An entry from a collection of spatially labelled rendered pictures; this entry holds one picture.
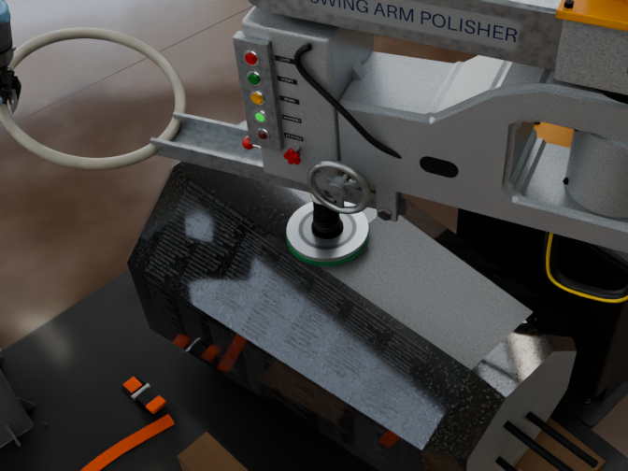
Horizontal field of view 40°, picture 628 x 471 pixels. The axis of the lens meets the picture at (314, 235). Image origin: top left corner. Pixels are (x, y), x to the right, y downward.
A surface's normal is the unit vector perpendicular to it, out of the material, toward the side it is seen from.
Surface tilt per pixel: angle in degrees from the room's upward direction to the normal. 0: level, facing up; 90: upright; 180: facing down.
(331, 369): 45
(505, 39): 90
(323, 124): 90
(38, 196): 0
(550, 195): 0
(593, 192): 90
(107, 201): 0
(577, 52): 90
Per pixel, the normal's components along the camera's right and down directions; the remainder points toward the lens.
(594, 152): -0.77, 0.51
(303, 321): -0.54, -0.08
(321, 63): -0.42, 0.69
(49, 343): -0.07, -0.68
